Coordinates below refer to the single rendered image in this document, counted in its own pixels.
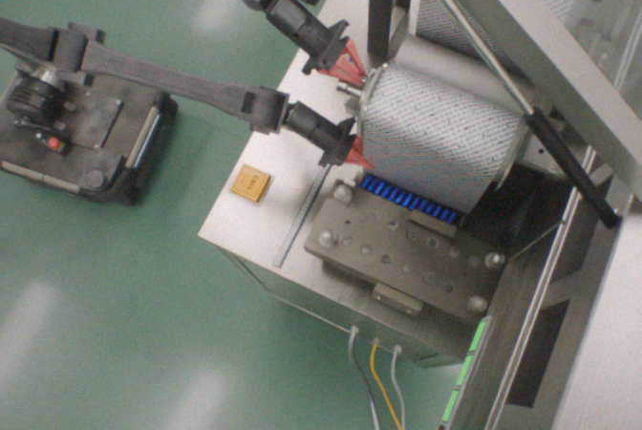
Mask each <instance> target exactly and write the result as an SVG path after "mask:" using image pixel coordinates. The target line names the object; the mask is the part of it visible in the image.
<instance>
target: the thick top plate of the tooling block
mask: <svg viewBox="0 0 642 430"><path fill-rule="evenodd" d="M340 184H344V181H342V180H340V179H338V178H336V180H335V182H334V184H333V185H332V188H331V190H330V192H329V194H328V196H327V198H326V200H325V202H324V203H323V206H322V208H321V210H320V212H319V214H318V216H317V218H316V220H315V222H314V225H312V227H311V229H310V232H309V234H308V236H307V238H306V240H305V242H304V244H303V248H304V250H305V252H307V253H309V254H311V255H314V256H316V257H318V258H321V259H323V260H325V261H327V263H329V264H331V265H335V266H337V267H339V268H341V269H343V270H345V271H348V272H350V273H353V274H355V275H357V276H359V277H362V278H364V279H366V280H368V281H370V283H373V284H376V283H377V281H379V283H381V284H383V285H385V286H388V287H391V288H393V289H395V290H398V291H401V292H403V293H405V294H407V295H409V296H412V297H415V298H416V299H418V300H420V301H422V302H423V305H422V307H424V308H426V309H429V310H432V311H434V312H437V313H439V314H442V315H444V316H446V317H448V318H450V319H452V320H456V321H458V322H460V323H461V324H463V325H465V326H468V327H470V328H472V329H474V331H478V327H479V325H480V323H481V321H482V319H483V318H485V317H486V315H487V312H488V310H489V306H490V303H491V301H492V298H493V296H495V293H496V290H497V287H498V285H499V283H500V280H501V278H502V275H503V271H504V267H505V265H507V264H508V263H507V260H508V257H509V254H510V253H508V252H506V251H504V250H501V249H499V248H497V247H495V246H493V245H491V244H487V243H486V242H484V241H482V240H479V239H477V238H475V237H472V236H470V235H467V234H464V233H462V232H460V231H458V230H457V231H456V234H455V236H454V238H453V240H451V239H449V238H446V237H444V236H441V235H439V234H437V233H435V232H433V231H431V230H429V229H425V228H423V227H421V226H417V224H415V223H413V222H410V221H409V219H410V216H411V214H412V212H413V210H410V209H407V208H405V207H402V206H400V204H396V203H394V202H392V201H388V200H386V199H384V198H382V197H379V196H377V195H375V194H373V193H371V192H368V191H365V190H363V189H361V188H359V186H355V190H351V189H350V191H352V193H353V197H352V199H351V200H350V201H349V202H347V203H345V204H341V203H339V202H338V201H337V200H336V199H335V197H334V194H335V190H336V189H337V188H338V186H339V185H340ZM325 228H328V229H330V230H333V231H334V232H335V233H336V235H337V241H336V244H335V245H334V246H333V247H323V246H322V245H321V244H320V241H319V235H320V232H321V231H322V230H323V229H325ZM494 252H499V253H501V254H503V256H504V264H503V268H502V269H501V270H499V271H491V270H489V269H488V268H487V267H486V264H485V257H486V256H487V255H488V254H489V253H494ZM475 296H479V297H482V298H484V299H485V300H486V302H487V310H486V311H485V313H484V314H482V315H473V314H471V313H470V312H469V310H468V309H467V302H468V300H469V299H470V298H471V297H475Z"/></svg>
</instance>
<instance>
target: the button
mask: <svg viewBox="0 0 642 430"><path fill-rule="evenodd" d="M269 180H270V175H269V174H267V173H265V172H262V171H260V170H258V169H255V167H252V166H250V165H248V164H246V163H244V164H243V166H242V169H241V170H240V172H239V174H238V176H237V178H235V180H234V181H233V183H232V185H231V186H230V191H231V192H232V193H234V194H238V195H240V196H242V197H244V198H246V199H249V200H251V201H253V202H254V203H259V201H260V199H261V197H262V196H263V194H264V192H265V190H266V188H267V185H268V182H269Z"/></svg>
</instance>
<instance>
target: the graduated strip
mask: <svg viewBox="0 0 642 430"><path fill-rule="evenodd" d="M377 70H378V69H377V68H374V67H372V69H371V70H370V71H369V72H368V75H367V77H369V76H371V75H372V73H376V71H377ZM331 167H332V166H331V165H329V164H327V166H326V167H322V166H321V169H320V171H319V173H318V175H317V177H316V179H315V181H314V183H312V185H311V187H310V191H309V193H308V195H307V197H306V199H305V201H304V202H303V204H302V207H301V209H300V211H299V213H298V215H297V217H296V219H295V220H293V222H292V225H291V227H290V229H289V232H288V234H287V236H286V238H285V240H284V242H283V244H282V246H281V248H280V250H279V252H278V254H277V256H276V258H275V260H273V262H272V266H274V267H276V268H279V269H281V268H282V266H283V265H284V262H285V260H286V258H287V256H288V254H289V251H290V249H291V247H292V245H293V242H295V240H296V238H297V236H298V234H299V232H300V230H301V228H302V226H303V224H304V222H305V220H306V218H307V216H308V214H309V212H310V209H311V207H312V204H314V202H315V200H316V198H317V196H318V194H319V192H320V190H321V188H322V185H323V183H324V181H325V180H326V178H327V176H328V174H329V172H330V170H331Z"/></svg>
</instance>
